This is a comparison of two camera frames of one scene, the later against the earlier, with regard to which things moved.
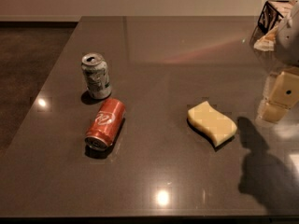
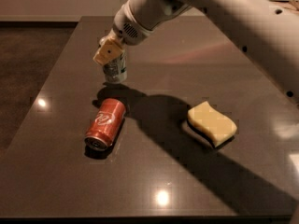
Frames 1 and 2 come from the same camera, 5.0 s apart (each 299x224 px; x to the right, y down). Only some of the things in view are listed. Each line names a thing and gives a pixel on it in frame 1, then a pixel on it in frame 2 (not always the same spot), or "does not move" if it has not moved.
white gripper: [289, 42] -> [127, 30]
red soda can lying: [105, 124] does not move
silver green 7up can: [96, 76] -> [116, 71]
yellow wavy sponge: [219, 127] does not move
